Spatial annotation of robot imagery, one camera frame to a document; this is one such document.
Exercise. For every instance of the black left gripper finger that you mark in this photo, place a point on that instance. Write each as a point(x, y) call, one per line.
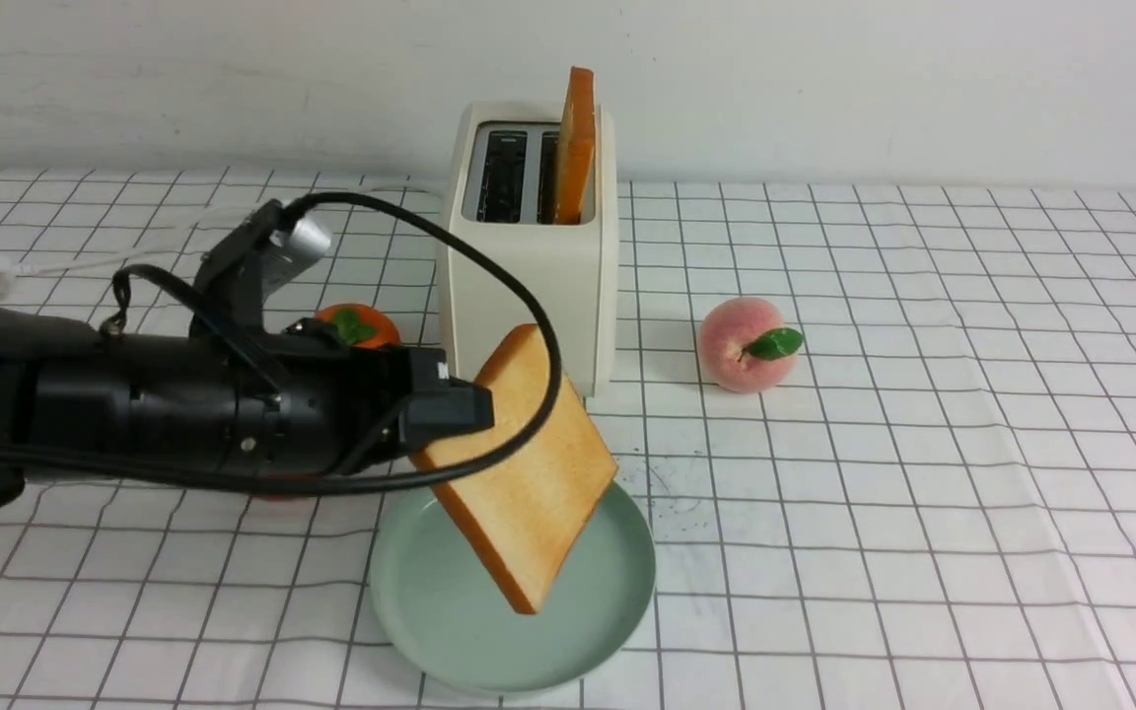
point(455, 409)

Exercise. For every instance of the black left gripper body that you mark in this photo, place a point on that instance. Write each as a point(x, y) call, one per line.
point(334, 410)

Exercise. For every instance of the toast slice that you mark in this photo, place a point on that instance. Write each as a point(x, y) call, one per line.
point(522, 516)
point(575, 148)

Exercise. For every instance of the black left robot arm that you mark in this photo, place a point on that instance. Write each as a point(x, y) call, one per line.
point(76, 403)

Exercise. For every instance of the white two-slot toaster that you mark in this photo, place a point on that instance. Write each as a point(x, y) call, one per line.
point(503, 158)

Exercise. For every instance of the orange persimmon with leaf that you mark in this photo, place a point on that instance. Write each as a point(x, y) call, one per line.
point(361, 326)

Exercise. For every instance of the red apple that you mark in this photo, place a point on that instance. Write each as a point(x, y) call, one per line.
point(278, 497)

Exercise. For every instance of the light green round plate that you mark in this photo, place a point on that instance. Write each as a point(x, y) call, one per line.
point(441, 610)

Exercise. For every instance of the pink peach with leaf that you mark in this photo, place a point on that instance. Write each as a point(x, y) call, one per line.
point(745, 346)

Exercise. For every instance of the white grid tablecloth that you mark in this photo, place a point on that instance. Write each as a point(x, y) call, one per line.
point(935, 510)

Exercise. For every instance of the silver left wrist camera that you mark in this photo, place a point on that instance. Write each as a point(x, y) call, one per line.
point(263, 253)

